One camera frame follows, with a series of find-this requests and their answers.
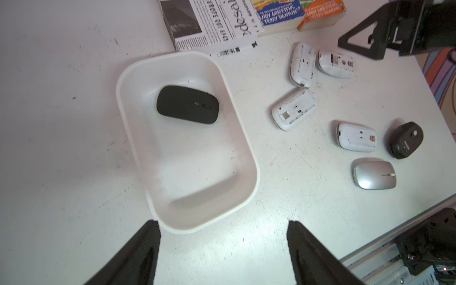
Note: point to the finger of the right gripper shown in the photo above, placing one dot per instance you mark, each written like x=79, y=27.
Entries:
x=370, y=37

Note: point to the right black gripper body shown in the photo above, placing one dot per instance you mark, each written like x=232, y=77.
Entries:
x=422, y=26

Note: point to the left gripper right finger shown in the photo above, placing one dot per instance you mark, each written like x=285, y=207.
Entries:
x=312, y=262

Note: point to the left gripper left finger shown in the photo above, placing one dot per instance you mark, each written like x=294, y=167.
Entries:
x=136, y=261

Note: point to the white mouse upside-down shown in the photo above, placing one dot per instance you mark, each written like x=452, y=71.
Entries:
x=294, y=109
x=302, y=65
x=335, y=64
x=357, y=138

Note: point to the white mouse top upside-down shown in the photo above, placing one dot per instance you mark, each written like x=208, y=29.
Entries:
x=302, y=65

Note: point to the small black mouse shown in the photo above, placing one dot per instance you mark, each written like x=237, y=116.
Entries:
x=405, y=140

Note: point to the white storage box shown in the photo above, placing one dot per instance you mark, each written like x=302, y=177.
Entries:
x=193, y=174

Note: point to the silver mouse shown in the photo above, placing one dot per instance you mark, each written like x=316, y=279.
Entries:
x=375, y=175

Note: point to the orange treehouse book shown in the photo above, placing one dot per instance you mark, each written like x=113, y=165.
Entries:
x=320, y=14

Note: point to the blue treehouse book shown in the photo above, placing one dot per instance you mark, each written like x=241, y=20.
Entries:
x=279, y=16

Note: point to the newspaper print book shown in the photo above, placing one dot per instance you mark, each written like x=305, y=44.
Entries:
x=214, y=27

